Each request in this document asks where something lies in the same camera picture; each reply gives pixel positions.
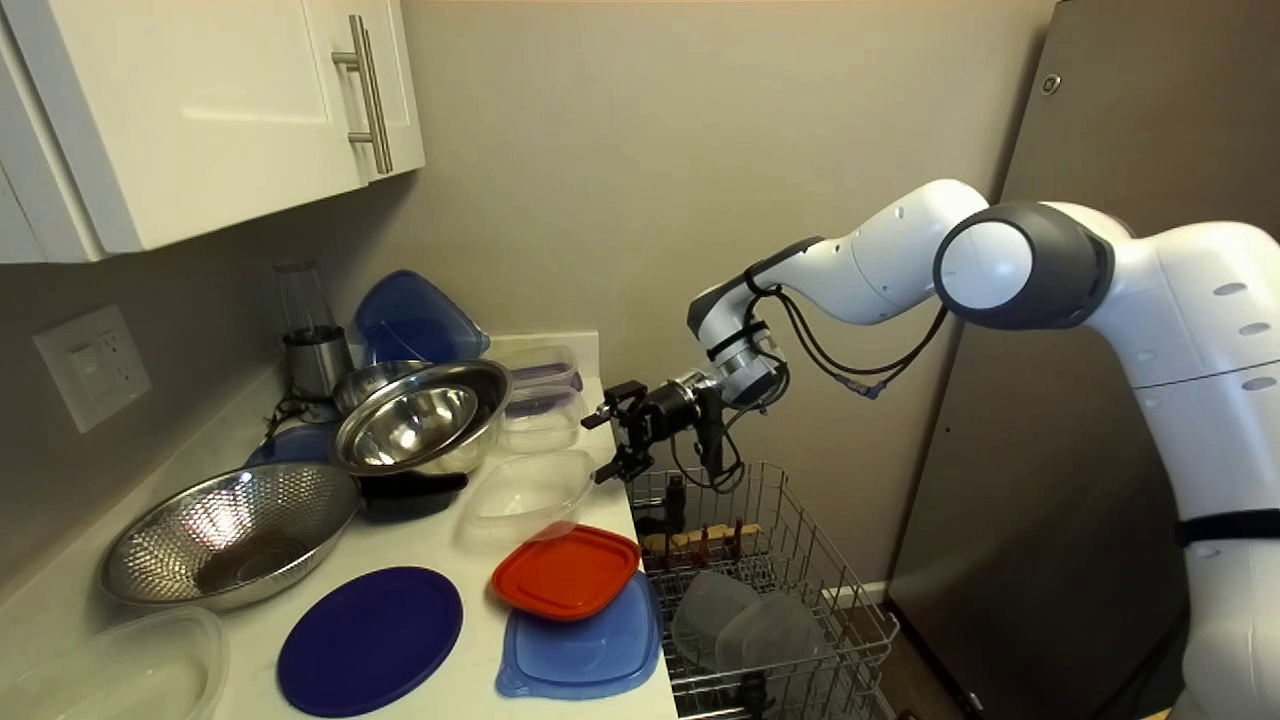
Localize wooden handled utensils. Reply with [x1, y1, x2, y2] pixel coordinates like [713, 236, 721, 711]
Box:
[637, 518, 768, 563]

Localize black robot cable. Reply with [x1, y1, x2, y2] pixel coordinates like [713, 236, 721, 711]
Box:
[673, 284, 955, 496]

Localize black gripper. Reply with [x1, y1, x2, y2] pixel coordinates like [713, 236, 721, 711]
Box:
[582, 377, 738, 488]

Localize steel wall cabinet handle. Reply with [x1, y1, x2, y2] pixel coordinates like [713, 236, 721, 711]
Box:
[328, 10, 399, 179]

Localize light blue rectangular lid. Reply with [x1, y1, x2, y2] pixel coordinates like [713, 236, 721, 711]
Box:
[492, 570, 669, 703]

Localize clear container with purple lid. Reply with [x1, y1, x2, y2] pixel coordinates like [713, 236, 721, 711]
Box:
[492, 336, 591, 420]

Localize perforated steel colander bowl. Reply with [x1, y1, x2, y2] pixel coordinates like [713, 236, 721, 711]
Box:
[99, 458, 359, 616]

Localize shiny steel mixing bowl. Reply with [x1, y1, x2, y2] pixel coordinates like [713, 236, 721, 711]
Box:
[328, 354, 514, 479]

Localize blender with steel base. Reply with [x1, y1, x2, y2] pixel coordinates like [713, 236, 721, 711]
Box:
[266, 256, 357, 402]

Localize white wall cabinet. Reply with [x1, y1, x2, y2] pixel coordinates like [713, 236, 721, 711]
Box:
[0, 0, 431, 268]

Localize large translucent plastic container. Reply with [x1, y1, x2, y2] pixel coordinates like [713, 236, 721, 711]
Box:
[665, 569, 836, 675]

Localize black dish under bowl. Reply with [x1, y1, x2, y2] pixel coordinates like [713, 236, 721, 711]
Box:
[357, 467, 472, 529]

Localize white wall outlet plate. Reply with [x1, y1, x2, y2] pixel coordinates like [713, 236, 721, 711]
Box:
[28, 300, 156, 436]

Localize stainless steel refrigerator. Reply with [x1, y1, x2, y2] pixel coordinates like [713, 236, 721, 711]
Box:
[885, 0, 1280, 720]

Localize clear plastic lunchbox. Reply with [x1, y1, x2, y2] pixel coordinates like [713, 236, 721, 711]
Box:
[454, 436, 602, 554]

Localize blue plastic container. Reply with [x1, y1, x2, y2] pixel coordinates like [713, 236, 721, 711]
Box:
[353, 268, 495, 371]

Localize clear plastic bowl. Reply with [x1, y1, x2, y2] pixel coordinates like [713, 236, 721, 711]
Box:
[31, 606, 230, 720]

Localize dark blue round lid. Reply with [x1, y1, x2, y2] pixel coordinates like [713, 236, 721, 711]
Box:
[273, 563, 468, 720]

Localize white wire dishwasher rack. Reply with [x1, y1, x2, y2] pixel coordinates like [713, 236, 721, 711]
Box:
[626, 455, 903, 720]

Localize blue plastic dish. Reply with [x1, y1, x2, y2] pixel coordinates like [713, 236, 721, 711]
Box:
[243, 420, 339, 472]

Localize red square container lid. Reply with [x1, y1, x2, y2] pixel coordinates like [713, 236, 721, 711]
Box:
[490, 518, 650, 629]

